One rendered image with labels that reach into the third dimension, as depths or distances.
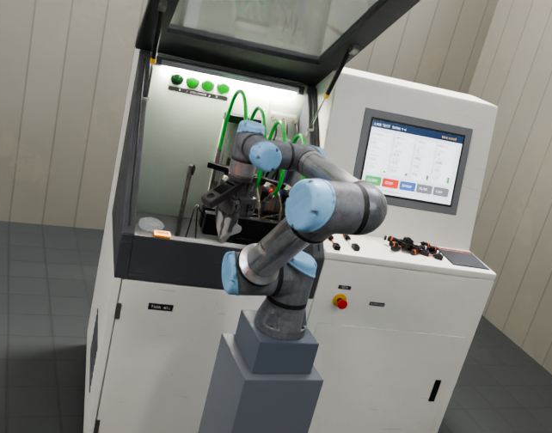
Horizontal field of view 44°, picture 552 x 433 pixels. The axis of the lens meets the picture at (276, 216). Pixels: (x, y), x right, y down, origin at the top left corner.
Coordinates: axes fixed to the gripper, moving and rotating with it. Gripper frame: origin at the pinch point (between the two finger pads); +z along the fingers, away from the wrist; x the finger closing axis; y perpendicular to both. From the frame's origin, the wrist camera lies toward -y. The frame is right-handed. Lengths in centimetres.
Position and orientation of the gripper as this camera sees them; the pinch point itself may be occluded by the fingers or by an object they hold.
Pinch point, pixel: (220, 239)
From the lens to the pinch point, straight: 201.1
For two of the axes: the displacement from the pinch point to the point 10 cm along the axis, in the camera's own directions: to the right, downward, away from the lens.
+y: 7.4, -0.4, 6.7
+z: -2.3, 9.2, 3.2
